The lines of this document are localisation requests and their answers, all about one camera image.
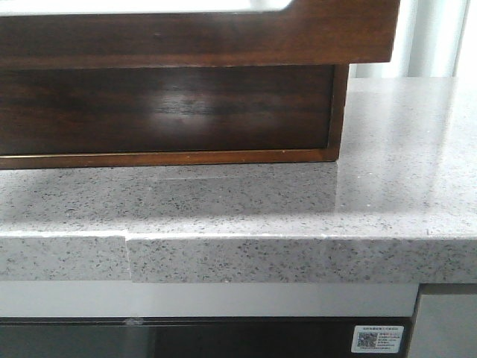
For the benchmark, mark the grey cabinet panel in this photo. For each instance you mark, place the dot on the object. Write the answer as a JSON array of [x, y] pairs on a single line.
[[445, 321]]

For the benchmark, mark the white window curtain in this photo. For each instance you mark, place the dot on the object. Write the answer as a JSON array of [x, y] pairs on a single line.
[[433, 39]]

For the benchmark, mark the wooden drawer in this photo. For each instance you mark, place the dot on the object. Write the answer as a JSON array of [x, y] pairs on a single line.
[[303, 33], [186, 108]]

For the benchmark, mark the black glass oven door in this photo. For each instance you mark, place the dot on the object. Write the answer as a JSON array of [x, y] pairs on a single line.
[[189, 337]]

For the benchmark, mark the white QR code sticker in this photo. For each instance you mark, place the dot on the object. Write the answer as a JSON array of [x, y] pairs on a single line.
[[377, 339]]

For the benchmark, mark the dark wooden drawer cabinet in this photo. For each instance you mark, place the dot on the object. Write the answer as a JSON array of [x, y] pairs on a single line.
[[337, 112]]

